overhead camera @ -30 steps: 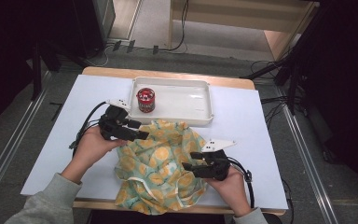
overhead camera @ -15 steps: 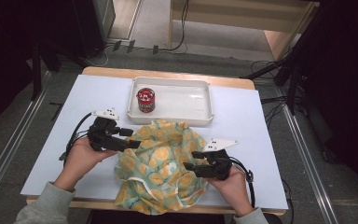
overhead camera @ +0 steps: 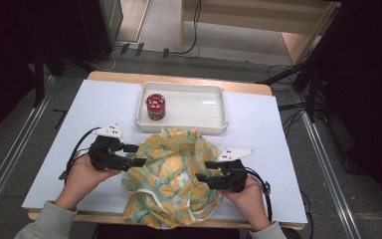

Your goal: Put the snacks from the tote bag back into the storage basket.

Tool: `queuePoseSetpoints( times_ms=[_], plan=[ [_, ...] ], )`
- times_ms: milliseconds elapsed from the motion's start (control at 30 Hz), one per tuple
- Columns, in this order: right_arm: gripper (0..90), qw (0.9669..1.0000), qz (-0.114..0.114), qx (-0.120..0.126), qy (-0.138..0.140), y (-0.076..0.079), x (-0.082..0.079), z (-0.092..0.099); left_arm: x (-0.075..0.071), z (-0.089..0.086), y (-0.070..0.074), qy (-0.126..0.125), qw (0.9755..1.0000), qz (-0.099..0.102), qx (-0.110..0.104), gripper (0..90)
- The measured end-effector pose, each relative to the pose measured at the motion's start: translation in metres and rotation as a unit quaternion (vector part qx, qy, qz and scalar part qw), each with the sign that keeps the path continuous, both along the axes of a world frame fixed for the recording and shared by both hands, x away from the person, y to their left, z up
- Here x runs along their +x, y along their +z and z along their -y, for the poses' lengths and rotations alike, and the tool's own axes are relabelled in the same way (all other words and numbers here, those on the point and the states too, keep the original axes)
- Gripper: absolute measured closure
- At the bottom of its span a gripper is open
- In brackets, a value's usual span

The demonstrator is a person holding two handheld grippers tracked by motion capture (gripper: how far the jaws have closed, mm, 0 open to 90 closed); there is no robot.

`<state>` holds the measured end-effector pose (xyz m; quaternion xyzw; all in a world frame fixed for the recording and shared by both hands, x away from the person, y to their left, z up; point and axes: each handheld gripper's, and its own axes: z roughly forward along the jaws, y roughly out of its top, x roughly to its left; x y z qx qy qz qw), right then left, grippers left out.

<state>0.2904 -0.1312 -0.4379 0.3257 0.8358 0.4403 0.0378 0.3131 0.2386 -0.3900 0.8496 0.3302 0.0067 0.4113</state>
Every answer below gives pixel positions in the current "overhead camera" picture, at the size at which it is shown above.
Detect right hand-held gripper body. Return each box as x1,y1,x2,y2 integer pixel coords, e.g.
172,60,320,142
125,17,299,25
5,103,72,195
211,147,256,194

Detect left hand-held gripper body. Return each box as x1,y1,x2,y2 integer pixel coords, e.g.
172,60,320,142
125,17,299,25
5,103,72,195
89,123,128,172

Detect lemon print fabric bag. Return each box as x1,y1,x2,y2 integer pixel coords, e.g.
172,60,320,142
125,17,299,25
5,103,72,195
121,126,225,230

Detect red can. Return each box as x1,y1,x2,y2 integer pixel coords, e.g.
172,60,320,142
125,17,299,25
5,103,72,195
144,93,167,121

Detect white plastic tray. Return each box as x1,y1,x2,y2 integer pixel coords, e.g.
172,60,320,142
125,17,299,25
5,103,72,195
134,82,230,135

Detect person's right hand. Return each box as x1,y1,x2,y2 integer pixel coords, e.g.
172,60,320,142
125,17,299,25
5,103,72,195
217,177,273,228

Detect person's left hand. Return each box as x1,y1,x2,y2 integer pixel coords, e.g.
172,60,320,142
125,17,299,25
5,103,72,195
58,153,122,209

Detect white table cover sheet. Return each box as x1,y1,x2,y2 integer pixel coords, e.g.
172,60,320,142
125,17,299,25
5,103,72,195
22,79,308,225

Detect black metal stand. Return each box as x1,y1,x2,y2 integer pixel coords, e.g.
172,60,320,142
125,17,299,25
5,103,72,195
257,6,349,123

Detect dark cabinet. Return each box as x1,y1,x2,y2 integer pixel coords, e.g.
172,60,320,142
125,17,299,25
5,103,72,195
78,0,124,63

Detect light wooden shelf unit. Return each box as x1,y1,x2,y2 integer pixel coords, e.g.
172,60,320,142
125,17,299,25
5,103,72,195
178,0,342,66

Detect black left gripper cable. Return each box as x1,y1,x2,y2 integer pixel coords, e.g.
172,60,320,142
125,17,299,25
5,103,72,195
59,126,102,182

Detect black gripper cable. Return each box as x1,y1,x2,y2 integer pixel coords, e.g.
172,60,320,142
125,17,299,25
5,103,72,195
245,166,275,223
59,126,102,182

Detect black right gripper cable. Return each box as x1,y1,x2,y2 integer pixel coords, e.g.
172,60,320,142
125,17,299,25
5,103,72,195
245,166,275,223

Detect black floor cables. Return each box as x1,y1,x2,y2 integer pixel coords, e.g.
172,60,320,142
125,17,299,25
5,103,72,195
278,101,326,138

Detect metal floor rail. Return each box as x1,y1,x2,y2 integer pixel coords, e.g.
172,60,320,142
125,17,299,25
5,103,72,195
0,75,58,222
292,91,364,239

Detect black hanging cable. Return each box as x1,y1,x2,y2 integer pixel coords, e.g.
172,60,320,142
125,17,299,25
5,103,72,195
170,0,203,57

